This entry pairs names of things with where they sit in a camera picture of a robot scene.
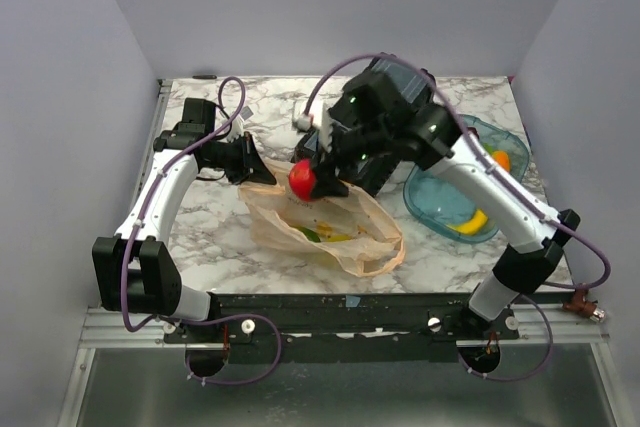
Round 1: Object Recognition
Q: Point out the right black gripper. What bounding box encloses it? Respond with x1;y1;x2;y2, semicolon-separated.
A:
308;115;390;196

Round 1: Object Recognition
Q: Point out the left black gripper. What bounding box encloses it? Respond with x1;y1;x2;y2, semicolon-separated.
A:
204;131;277;185

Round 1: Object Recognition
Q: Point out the peach plastic bag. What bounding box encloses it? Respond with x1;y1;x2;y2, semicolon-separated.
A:
238;159;406;277

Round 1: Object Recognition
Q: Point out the yellow green fake starfruit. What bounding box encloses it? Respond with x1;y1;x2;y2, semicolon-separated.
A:
325;234;353;242

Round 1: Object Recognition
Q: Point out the green red fake mango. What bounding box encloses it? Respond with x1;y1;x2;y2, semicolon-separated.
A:
294;226;321;243

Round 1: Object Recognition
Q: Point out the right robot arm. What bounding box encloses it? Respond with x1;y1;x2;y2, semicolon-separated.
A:
294;67;580;339

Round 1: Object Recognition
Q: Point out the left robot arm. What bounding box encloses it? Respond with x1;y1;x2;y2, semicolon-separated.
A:
92;98;276;342

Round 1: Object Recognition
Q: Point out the yellow fake banana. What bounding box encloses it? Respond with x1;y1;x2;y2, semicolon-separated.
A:
448;209;488;236

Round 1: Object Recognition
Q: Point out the orange fake fruit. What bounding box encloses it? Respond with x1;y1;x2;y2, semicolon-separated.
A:
491;150;511;172

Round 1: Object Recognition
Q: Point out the black plastic toolbox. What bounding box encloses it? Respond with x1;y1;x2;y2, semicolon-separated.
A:
292;51;437;198

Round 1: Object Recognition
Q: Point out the blue transparent fruit tray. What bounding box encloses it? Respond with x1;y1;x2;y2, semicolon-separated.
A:
403;114;530;244

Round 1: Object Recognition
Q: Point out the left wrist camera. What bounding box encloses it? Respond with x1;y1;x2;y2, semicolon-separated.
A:
223;106;253;143

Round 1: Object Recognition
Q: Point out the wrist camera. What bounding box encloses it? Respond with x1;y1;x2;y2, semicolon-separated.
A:
292;101;334;153
223;106;253;143

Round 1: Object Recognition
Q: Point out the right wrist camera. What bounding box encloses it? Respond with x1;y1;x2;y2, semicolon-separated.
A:
292;101;334;153

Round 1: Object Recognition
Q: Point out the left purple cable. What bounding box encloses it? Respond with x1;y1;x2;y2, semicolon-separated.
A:
119;76;247;333

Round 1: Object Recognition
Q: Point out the purple cable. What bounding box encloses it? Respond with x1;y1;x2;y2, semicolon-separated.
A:
304;52;612;293
119;76;247;333

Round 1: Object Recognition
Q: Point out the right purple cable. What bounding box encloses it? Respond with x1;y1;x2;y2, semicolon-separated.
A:
304;52;612;293

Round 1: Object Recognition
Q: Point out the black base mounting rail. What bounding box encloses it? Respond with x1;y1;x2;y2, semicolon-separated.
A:
164;294;519;365

